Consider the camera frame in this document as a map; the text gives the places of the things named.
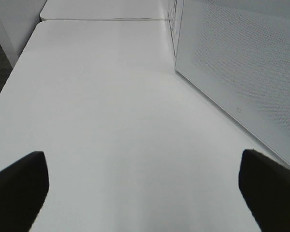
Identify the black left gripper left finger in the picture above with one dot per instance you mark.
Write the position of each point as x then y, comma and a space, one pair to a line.
24, 186

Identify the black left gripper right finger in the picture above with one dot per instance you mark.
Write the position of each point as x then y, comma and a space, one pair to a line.
265, 187

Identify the white microwave door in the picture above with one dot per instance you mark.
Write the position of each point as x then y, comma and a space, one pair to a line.
237, 52

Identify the white microwave oven body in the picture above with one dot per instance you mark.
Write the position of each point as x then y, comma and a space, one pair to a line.
174, 13

